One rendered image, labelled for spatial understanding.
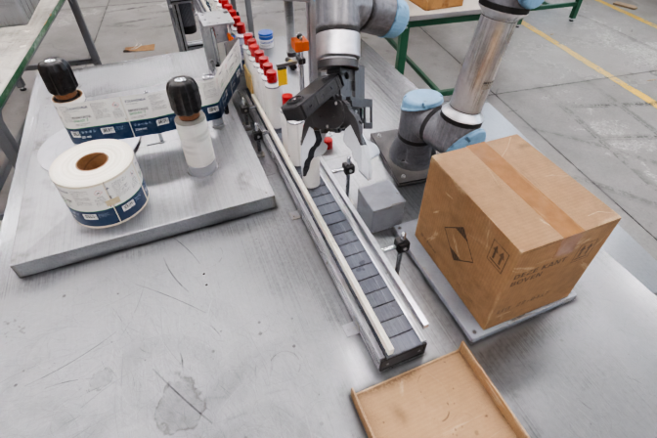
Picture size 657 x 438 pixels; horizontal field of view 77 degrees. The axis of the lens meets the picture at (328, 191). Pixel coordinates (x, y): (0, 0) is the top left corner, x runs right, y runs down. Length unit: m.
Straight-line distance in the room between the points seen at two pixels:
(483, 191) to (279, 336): 0.54
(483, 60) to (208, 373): 0.94
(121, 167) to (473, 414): 0.98
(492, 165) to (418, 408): 0.52
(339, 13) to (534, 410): 0.82
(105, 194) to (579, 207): 1.07
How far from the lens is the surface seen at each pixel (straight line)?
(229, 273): 1.10
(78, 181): 1.18
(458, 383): 0.97
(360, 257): 1.04
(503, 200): 0.90
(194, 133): 1.22
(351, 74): 0.75
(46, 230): 1.32
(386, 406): 0.92
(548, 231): 0.87
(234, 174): 1.29
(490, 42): 1.10
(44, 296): 1.24
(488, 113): 1.74
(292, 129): 1.21
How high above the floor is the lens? 1.69
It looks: 43 degrees down
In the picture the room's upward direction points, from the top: straight up
